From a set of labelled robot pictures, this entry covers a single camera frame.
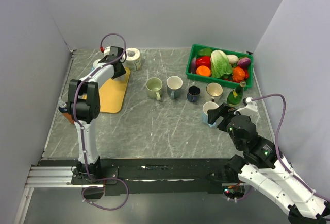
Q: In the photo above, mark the purple onion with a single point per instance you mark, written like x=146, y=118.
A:
x=244, y=62

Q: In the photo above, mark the cabbage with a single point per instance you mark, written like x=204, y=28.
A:
x=220, y=65

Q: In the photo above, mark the white garlic bulb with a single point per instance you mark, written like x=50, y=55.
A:
x=233, y=59

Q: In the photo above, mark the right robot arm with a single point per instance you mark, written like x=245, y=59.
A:
x=265, y=168

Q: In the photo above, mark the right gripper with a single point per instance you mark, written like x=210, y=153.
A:
x=224, y=110

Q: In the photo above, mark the grey mug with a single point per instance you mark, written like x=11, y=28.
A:
x=174, y=87

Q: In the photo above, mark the light blue faceted mug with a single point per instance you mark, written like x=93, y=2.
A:
x=208, y=106

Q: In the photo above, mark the green glass bottle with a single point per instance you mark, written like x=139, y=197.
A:
x=236, y=95

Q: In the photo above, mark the orange tomato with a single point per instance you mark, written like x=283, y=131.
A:
x=203, y=71

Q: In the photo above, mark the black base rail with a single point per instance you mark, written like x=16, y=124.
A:
x=137, y=175

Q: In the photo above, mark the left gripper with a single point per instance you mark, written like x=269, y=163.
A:
x=122, y=71

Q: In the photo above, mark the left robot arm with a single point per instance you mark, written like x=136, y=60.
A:
x=84, y=107

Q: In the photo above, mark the dark blue mug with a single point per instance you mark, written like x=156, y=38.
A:
x=193, y=94

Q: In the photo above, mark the light green mug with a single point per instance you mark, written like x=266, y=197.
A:
x=154, y=88

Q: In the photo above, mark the orange pumpkin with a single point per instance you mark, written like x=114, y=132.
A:
x=238, y=74

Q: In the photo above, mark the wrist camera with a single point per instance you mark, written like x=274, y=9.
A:
x=250, y=108
x=105, y=50

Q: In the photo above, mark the purple eggplant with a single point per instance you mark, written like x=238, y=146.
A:
x=193, y=66

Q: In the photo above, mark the green bell pepper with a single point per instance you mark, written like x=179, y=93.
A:
x=204, y=52

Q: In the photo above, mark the green plastic crate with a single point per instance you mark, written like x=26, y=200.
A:
x=225, y=83

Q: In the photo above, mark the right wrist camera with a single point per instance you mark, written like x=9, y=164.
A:
x=250, y=108

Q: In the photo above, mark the red bell pepper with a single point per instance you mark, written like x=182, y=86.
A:
x=204, y=61

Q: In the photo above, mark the white blue mug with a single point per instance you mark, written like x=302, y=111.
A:
x=95, y=64

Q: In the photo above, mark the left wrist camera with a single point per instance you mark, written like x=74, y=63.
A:
x=105, y=50

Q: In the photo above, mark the yellow tray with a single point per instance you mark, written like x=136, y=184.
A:
x=111, y=91

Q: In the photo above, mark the toilet paper roll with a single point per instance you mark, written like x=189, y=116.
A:
x=133, y=60

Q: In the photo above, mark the cream beige mug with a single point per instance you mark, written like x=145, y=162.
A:
x=213, y=92

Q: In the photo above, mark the orange bottle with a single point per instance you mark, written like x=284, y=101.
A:
x=62, y=107

